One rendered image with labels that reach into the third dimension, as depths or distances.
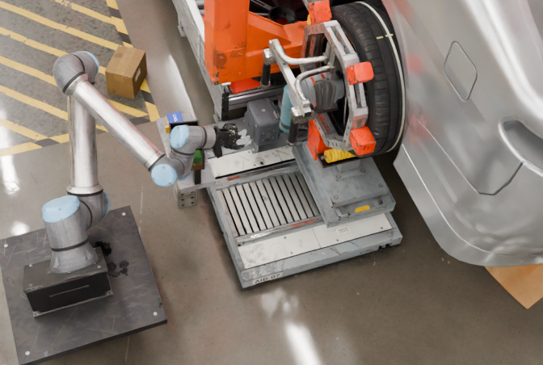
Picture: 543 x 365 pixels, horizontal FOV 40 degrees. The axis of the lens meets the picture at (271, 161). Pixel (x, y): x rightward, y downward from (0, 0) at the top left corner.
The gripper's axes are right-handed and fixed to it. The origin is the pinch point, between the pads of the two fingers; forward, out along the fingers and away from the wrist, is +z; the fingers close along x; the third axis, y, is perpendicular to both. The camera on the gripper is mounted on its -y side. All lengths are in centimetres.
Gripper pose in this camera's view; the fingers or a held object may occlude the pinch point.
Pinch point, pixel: (248, 141)
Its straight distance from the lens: 316.1
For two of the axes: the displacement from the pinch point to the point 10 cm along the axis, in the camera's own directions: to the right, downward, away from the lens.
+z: 7.9, 0.0, 6.1
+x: -4.1, -7.4, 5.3
